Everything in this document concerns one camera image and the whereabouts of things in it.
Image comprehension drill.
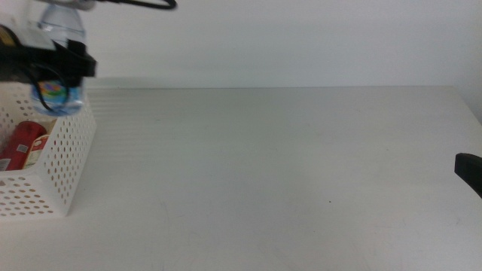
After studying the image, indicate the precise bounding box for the clear water bottle blue cap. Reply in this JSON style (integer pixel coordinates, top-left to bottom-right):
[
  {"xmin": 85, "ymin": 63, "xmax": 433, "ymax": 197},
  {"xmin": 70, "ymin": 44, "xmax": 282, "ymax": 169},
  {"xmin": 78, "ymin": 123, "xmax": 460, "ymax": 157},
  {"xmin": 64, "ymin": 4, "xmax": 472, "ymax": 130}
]
[{"xmin": 30, "ymin": 4, "xmax": 87, "ymax": 116}]

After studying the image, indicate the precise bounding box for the red cola can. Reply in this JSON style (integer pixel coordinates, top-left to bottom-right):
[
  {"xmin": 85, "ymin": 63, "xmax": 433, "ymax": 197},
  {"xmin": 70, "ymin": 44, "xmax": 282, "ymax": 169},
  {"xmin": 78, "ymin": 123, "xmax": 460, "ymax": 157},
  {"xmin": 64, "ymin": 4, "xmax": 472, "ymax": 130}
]
[{"xmin": 0, "ymin": 120, "xmax": 48, "ymax": 172}]

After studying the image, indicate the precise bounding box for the white perforated plastic basket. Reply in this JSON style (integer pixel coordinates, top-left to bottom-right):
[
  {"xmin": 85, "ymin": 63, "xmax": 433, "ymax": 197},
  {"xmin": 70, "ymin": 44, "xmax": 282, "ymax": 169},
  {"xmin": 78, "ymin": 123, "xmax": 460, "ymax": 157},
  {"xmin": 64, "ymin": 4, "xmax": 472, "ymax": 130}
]
[{"xmin": 0, "ymin": 81, "xmax": 97, "ymax": 219}]

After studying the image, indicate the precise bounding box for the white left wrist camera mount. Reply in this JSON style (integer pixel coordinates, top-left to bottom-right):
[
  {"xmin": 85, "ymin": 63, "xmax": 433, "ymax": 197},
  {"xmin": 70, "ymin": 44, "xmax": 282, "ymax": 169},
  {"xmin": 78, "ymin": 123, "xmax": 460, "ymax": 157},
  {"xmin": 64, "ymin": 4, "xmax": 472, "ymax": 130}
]
[{"xmin": 14, "ymin": 20, "xmax": 58, "ymax": 52}]

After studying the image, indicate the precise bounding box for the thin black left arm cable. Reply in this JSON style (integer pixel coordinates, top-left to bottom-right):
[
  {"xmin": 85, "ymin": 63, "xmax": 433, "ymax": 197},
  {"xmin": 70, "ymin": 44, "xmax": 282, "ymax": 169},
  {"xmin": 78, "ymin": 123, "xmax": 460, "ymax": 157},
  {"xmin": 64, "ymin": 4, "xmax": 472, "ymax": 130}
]
[{"xmin": 29, "ymin": 63, "xmax": 71, "ymax": 114}]

